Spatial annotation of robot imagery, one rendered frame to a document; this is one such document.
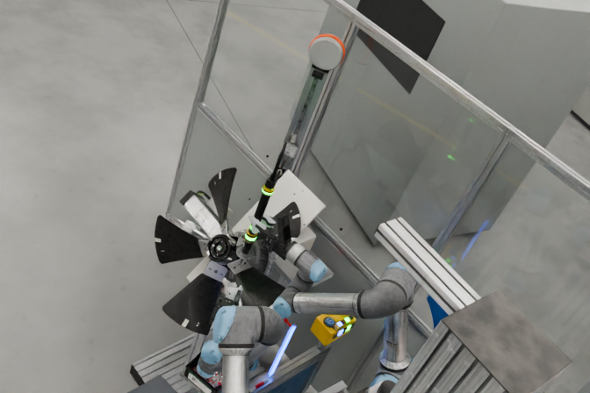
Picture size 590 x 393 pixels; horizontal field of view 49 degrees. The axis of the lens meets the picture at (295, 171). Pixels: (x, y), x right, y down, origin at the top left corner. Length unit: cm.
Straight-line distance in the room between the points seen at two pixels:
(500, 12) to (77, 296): 291
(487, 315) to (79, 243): 303
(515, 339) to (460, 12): 273
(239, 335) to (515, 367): 86
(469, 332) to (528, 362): 15
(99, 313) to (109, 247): 52
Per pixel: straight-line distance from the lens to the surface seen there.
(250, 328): 210
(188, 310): 275
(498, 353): 166
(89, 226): 437
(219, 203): 279
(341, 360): 359
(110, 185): 468
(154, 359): 369
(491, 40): 399
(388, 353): 248
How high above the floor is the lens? 311
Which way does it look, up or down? 36 degrees down
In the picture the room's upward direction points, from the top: 22 degrees clockwise
